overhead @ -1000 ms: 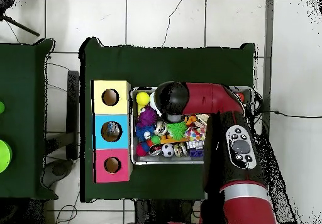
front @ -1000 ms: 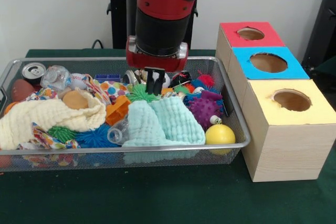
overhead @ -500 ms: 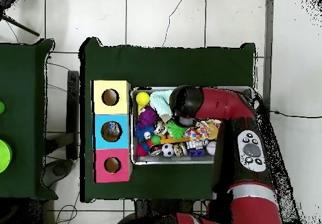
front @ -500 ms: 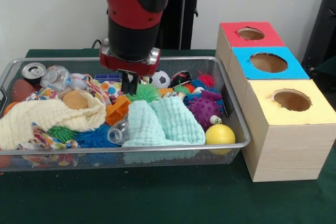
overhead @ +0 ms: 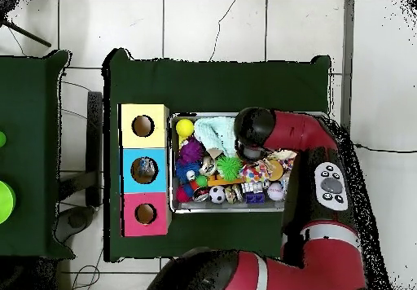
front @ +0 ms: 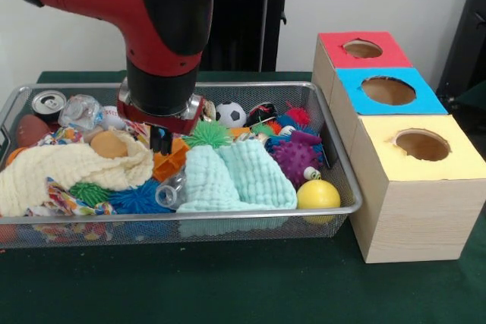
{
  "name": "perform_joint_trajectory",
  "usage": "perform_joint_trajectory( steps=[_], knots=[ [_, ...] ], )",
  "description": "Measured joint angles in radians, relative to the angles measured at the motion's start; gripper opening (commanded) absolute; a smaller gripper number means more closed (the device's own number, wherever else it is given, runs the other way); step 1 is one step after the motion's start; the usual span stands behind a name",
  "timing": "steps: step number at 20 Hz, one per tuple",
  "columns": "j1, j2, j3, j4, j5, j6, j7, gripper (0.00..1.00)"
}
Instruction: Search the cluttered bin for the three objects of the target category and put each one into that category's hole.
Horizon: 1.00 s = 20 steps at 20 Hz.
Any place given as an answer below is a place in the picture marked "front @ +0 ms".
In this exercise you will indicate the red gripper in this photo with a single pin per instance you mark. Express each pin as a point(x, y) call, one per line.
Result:
point(159, 122)

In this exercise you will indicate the shallow metal mesh bin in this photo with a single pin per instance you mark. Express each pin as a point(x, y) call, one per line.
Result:
point(266, 90)

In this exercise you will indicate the wooden box with three holes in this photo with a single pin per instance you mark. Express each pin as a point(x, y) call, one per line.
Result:
point(414, 206)

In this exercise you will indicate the orange plastic block toy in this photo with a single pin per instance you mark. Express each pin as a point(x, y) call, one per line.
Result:
point(171, 162)

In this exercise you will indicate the tan foam ball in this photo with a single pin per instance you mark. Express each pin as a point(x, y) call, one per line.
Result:
point(108, 144)

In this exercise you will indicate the black and white soccer ball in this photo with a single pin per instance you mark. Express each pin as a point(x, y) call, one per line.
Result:
point(232, 113)

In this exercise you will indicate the mint green cloth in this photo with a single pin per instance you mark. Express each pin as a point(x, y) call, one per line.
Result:
point(235, 180)

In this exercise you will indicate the cream yellow cloth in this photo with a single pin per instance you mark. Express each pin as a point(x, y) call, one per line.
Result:
point(57, 164)

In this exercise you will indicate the silver topped drink can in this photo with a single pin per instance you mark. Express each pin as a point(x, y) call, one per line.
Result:
point(48, 102)

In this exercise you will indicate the purple spiky ball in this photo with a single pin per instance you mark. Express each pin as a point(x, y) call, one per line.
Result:
point(296, 157)

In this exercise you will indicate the dark green table cloth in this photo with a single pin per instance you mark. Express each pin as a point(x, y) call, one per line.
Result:
point(228, 286)

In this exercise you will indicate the yellow smooth ball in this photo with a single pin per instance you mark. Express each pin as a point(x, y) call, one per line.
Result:
point(318, 195)

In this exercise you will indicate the black chair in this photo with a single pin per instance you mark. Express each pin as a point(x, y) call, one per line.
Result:
point(469, 35)

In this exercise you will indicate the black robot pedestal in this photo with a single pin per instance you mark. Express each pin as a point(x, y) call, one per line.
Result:
point(247, 16)

